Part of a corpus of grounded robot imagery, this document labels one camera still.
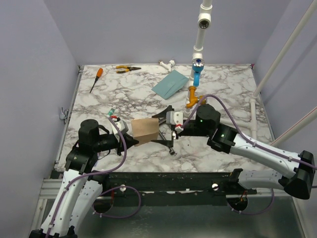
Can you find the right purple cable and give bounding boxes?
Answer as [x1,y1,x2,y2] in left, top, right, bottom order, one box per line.
[174,94,317,216]

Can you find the orange handled screwdriver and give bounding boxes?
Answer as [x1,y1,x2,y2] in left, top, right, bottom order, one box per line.
[90,68,103,93]

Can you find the orange brass tap valve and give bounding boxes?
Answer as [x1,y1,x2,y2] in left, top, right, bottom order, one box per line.
[185,86,207,109]

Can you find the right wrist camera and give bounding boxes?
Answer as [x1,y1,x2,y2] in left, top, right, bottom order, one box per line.
[166,111,184,133]

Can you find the yellow handled pliers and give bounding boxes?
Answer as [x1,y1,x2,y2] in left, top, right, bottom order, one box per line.
[115,65,142,74]

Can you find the white pipe tee fitting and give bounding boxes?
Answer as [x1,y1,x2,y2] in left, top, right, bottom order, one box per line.
[159,59,175,72]

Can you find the white PVC pipe assembly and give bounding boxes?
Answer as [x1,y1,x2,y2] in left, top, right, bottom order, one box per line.
[185,0,317,146]

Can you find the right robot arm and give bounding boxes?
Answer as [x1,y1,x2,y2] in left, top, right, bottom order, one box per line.
[154,104,316,200]

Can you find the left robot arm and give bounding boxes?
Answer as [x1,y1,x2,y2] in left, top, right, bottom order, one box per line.
[29,116,138,238]

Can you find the brown paper letter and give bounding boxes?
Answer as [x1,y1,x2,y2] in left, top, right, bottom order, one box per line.
[131,118,159,146]

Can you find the blue tap valve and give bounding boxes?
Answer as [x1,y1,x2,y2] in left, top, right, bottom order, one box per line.
[192,58,205,87]

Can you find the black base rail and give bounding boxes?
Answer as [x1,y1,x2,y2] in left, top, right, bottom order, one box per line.
[92,171,257,211]

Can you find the black metal T bar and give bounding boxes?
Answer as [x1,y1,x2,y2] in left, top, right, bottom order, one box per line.
[159,119,177,156]

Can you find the purple cable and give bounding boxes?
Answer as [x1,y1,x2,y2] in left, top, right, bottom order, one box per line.
[174,94,317,216]
[44,116,142,238]

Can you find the metal wall hook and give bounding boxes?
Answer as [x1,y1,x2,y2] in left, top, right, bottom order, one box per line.
[59,107,69,121]

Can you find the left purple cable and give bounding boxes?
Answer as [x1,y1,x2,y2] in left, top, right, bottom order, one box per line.
[44,116,142,238]

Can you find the green glue tube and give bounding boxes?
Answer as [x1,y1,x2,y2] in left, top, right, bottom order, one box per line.
[107,108,115,117]

